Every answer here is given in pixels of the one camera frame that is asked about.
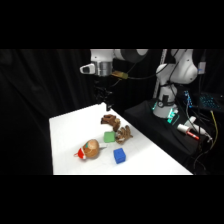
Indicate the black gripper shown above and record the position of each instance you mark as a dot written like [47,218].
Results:
[100,89]

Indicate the black curtain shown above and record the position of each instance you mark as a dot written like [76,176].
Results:
[40,100]

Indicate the green cube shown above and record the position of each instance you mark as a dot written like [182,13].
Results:
[109,137]

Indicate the white cylinder with red tip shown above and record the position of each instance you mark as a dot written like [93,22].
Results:
[187,130]

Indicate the keyboard with cyan lights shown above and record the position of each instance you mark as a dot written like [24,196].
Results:
[209,101]

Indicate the blue cube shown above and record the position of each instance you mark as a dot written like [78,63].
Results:
[119,155]

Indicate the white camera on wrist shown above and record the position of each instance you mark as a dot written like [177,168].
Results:
[88,69]

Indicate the black robot stand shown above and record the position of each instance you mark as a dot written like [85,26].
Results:
[160,130]

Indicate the brown wooden link toy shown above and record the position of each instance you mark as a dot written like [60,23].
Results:
[118,128]

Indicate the brown potato head toy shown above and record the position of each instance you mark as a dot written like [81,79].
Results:
[90,149]

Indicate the white Franka Panda arm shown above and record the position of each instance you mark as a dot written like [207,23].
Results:
[178,70]

